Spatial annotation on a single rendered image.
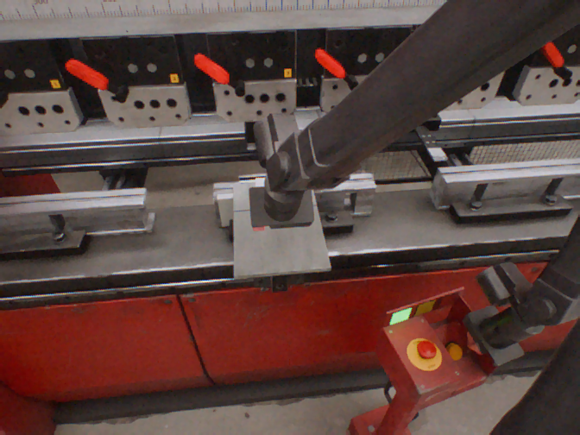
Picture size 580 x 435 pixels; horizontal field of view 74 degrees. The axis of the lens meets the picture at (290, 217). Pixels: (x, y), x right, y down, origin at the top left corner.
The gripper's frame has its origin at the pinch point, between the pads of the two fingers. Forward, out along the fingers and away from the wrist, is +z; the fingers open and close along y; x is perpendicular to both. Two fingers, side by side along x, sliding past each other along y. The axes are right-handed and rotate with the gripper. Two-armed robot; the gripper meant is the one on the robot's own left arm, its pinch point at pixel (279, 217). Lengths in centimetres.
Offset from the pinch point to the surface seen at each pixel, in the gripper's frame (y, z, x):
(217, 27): 8.1, -14.7, -29.0
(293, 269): -1.9, 2.6, 9.3
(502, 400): -87, 89, 58
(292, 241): -2.6, 6.2, 3.3
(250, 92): 3.4, -5.4, -22.7
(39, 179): 84, 75, -41
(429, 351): -29.5, 13.5, 27.4
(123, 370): 48, 62, 29
